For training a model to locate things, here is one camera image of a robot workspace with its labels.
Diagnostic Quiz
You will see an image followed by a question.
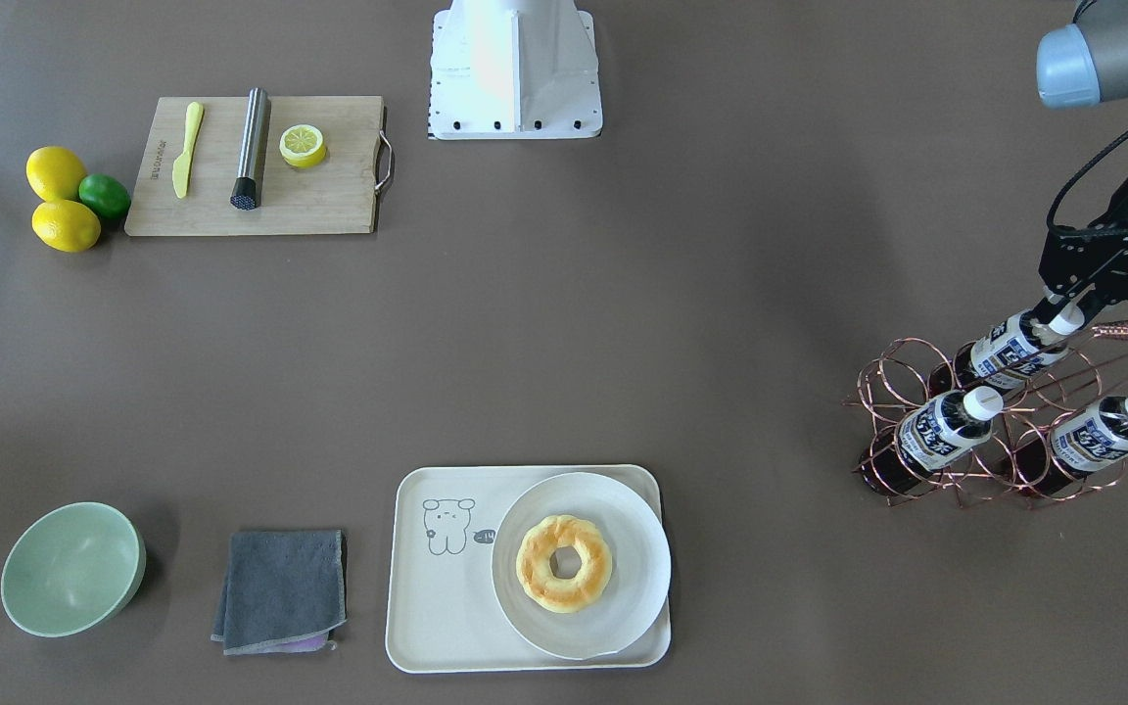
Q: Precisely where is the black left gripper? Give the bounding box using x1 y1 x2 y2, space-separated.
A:
1028 226 1128 344

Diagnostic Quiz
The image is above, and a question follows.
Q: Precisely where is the tea bottle top rack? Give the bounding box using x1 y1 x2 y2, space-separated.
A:
927 305 1085 397

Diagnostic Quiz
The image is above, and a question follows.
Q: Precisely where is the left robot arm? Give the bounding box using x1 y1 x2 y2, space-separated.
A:
1033 1 1128 324

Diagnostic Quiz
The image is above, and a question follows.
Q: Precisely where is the tea bottle lower outer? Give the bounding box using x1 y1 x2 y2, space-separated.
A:
1010 396 1128 496

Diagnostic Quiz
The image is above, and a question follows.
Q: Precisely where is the tea bottle lower middle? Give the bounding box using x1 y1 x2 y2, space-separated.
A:
860 387 1004 497

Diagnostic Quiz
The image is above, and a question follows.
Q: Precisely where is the cream serving tray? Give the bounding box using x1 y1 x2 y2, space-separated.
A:
385 464 672 675

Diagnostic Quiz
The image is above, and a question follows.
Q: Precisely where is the white plate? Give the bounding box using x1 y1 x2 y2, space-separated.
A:
492 472 672 662

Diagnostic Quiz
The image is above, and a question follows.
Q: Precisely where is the glazed donut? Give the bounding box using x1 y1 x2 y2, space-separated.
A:
515 514 615 613

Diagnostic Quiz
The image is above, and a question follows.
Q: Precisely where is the bamboo cutting board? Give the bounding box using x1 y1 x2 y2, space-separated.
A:
124 95 393 237

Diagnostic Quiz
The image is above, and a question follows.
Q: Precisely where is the half lemon slice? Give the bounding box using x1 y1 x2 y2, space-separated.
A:
277 124 328 169

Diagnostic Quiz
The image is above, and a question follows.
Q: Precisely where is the steel muddler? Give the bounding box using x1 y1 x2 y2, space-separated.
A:
229 86 270 211

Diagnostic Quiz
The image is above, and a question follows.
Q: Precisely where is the grey folded cloth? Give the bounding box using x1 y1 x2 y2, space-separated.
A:
210 528 349 656

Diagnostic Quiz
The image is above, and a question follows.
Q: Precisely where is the yellow plastic knife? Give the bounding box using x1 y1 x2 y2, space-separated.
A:
171 100 206 200

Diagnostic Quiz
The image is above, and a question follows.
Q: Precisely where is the green lime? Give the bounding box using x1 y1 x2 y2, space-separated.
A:
77 173 131 220

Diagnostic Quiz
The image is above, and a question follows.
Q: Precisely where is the yellow lemon near board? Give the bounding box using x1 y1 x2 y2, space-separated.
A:
30 200 103 253

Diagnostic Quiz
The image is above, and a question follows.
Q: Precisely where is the yellow lemon far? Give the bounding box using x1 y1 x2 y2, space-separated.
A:
25 146 88 202

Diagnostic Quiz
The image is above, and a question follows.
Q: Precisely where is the green bowl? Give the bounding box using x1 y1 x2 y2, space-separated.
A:
0 501 147 638

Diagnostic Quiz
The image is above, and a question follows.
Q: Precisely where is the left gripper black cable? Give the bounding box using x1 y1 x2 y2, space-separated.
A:
1046 90 1128 236

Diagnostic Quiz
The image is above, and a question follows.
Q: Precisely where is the copper wire bottle rack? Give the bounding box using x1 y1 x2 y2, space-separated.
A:
849 320 1128 508

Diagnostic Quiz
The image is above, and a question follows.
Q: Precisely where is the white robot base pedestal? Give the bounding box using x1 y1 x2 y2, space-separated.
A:
428 1 603 140

